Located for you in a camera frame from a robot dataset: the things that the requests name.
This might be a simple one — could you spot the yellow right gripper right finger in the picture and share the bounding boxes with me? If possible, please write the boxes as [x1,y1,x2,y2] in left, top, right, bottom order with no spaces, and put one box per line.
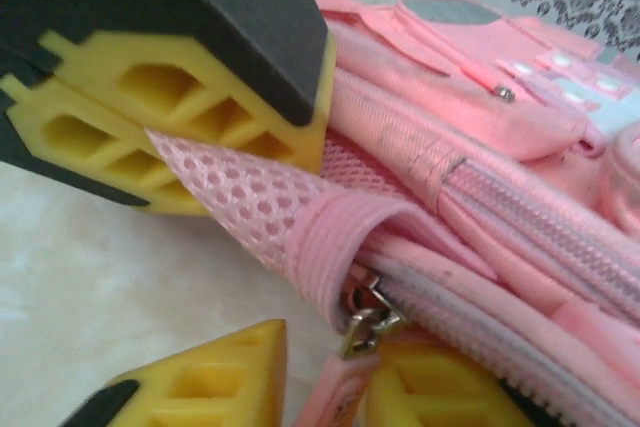
[362,339,537,427]

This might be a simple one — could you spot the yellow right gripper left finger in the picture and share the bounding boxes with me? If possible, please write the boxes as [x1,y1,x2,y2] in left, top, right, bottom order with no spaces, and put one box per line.
[59,319,289,427]

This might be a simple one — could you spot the pink school backpack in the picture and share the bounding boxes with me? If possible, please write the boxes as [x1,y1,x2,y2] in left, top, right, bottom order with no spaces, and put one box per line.
[144,0,640,427]

